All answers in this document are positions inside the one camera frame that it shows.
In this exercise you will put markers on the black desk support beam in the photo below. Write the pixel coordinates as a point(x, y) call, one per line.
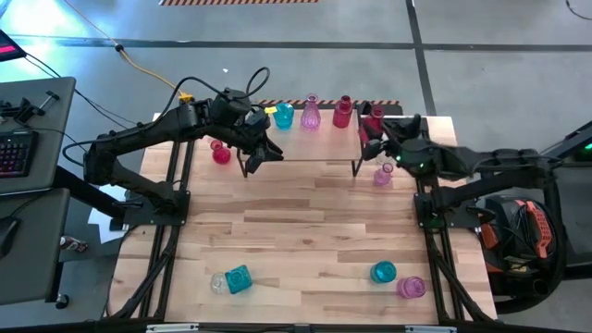
point(88, 192)

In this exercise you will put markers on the small pink glass vase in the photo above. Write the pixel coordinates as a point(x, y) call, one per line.
point(383, 176)

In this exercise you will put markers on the black computer mouse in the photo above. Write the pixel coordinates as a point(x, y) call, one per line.
point(7, 236)

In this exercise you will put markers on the dark grey side table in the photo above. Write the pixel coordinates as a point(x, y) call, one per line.
point(578, 208)

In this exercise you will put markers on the wide pink ribbed vase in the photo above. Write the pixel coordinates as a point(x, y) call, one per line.
point(411, 287)

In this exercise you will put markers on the monitor with red screen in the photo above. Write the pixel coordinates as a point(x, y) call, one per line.
point(9, 48)

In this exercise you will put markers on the black box with green lights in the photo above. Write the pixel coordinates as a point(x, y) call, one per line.
point(586, 149)

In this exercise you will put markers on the small dark bottle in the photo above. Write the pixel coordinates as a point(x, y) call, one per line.
point(74, 243)

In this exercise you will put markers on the tall red ribbed vase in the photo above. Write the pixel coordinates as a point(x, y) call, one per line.
point(342, 115)

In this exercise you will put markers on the teal round glass vase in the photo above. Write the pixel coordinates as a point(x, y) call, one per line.
point(283, 116)
point(383, 272)

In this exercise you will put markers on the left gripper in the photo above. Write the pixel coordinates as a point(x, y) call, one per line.
point(256, 131)

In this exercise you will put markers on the clear round glass vase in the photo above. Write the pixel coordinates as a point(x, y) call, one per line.
point(216, 284)

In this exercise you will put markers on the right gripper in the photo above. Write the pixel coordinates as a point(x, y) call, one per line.
point(416, 159)

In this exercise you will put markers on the grey desk with keyboard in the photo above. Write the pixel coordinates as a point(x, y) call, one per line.
point(55, 139)

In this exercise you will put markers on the black keyboard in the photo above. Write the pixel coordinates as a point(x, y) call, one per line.
point(16, 152)

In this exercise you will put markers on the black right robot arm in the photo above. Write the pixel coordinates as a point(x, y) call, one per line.
point(509, 162)

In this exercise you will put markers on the yellow tape tag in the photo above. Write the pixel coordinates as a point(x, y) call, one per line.
point(270, 110)

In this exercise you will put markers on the pink bulbous vase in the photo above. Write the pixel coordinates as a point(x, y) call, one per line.
point(311, 118)

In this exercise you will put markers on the silver bracket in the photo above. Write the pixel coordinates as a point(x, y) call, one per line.
point(171, 329)
point(430, 329)

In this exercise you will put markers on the grey desk with mouse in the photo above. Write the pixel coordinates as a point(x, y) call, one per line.
point(37, 259)

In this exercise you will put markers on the wooden shelf with black frame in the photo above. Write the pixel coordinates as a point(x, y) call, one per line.
point(319, 143)

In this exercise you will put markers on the red square glass vase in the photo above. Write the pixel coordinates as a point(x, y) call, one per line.
point(372, 125)

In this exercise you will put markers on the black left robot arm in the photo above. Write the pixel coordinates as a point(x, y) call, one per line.
point(139, 134)

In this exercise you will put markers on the orange and black device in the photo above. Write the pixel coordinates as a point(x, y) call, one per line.
point(538, 226)

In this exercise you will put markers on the red bulb glass vase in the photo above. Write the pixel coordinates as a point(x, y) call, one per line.
point(222, 156)

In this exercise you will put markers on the black clamp tool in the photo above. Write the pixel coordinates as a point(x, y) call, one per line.
point(25, 111)

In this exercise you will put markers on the white paper sheet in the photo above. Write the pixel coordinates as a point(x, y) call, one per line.
point(105, 231)

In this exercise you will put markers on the teal square glass vase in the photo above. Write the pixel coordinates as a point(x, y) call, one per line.
point(238, 279)

